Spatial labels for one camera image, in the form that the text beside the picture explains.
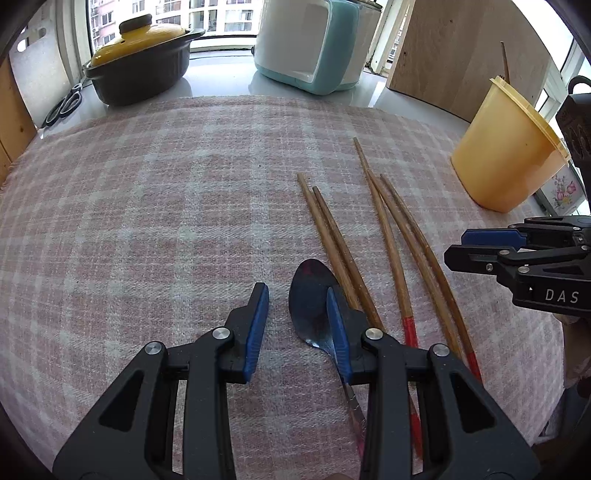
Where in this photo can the white floral rice cooker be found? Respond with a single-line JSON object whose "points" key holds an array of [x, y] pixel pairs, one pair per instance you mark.
{"points": [[565, 191]]}

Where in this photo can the apartment building outside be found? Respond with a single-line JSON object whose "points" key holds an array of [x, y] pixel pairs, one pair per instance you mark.
{"points": [[203, 18]]}

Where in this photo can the black casserole pot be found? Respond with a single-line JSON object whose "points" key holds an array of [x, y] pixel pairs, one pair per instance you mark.
{"points": [[138, 78]]}

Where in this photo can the metal spoon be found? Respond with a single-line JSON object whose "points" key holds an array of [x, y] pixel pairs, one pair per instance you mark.
{"points": [[309, 300]]}

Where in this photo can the yellow plastic container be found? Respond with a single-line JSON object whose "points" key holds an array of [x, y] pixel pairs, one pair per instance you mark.
{"points": [[503, 157]]}

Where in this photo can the white window frame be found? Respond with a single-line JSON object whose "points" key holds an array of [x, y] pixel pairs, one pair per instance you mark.
{"points": [[392, 32]]}

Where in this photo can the light wooden board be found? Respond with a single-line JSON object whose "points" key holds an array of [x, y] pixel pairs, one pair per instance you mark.
{"points": [[452, 55]]}

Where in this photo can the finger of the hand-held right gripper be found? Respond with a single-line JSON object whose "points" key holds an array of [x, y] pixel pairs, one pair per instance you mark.
{"points": [[471, 258], [489, 237]]}

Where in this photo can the checkered pink tablecloth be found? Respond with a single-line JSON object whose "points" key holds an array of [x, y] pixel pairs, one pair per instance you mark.
{"points": [[161, 207]]}

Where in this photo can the yellow pot lid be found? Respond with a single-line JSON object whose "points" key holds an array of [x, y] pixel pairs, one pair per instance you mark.
{"points": [[138, 39]]}

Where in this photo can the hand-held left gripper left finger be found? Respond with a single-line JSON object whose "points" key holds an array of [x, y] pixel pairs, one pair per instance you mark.
{"points": [[256, 332]]}

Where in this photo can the white cutting board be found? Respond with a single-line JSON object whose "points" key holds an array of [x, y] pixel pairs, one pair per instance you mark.
{"points": [[37, 78]]}

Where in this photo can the brown wooden plank panel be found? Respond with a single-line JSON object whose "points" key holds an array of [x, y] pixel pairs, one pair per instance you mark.
{"points": [[14, 120]]}

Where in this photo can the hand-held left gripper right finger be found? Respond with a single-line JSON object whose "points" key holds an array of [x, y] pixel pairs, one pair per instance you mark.
{"points": [[339, 332]]}

